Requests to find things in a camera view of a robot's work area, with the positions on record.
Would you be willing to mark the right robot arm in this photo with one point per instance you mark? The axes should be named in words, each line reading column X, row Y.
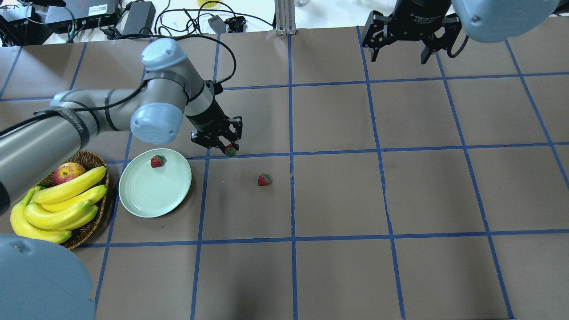
column 493, row 21

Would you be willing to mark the yellow banana bunch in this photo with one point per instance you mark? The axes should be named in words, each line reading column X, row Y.
column 62, row 212

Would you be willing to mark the aluminium frame post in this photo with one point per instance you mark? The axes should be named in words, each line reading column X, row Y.
column 285, row 17

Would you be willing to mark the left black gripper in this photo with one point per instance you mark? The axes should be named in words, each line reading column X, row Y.
column 208, row 121

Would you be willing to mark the black power adapter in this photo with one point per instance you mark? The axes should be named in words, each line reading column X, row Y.
column 140, row 17

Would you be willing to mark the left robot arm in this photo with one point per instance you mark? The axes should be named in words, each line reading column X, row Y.
column 41, row 280

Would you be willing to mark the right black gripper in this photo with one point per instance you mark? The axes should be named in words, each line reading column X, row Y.
column 420, row 17

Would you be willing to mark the red strawberry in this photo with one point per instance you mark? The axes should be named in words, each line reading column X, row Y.
column 230, row 150
column 264, row 180
column 157, row 161

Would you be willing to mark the red apple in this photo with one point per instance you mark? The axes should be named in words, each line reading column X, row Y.
column 68, row 171

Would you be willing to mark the woven wicker basket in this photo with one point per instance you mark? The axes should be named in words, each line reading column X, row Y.
column 89, row 160

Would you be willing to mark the light green plate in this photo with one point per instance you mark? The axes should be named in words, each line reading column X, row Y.
column 153, row 192

